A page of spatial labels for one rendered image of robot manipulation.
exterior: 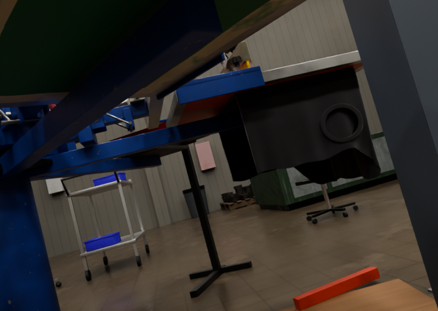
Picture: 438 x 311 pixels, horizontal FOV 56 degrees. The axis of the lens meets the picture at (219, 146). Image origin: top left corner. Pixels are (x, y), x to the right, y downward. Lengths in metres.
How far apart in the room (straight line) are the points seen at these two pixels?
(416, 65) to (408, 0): 0.15
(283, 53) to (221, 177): 3.75
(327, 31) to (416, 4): 11.16
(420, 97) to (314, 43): 10.98
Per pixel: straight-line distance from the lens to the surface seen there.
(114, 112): 1.62
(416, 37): 1.05
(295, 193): 6.03
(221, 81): 1.39
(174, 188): 10.46
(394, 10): 1.05
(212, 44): 0.91
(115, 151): 1.60
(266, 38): 11.60
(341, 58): 1.57
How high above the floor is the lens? 0.66
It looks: 5 degrees up
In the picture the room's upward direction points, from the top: 15 degrees counter-clockwise
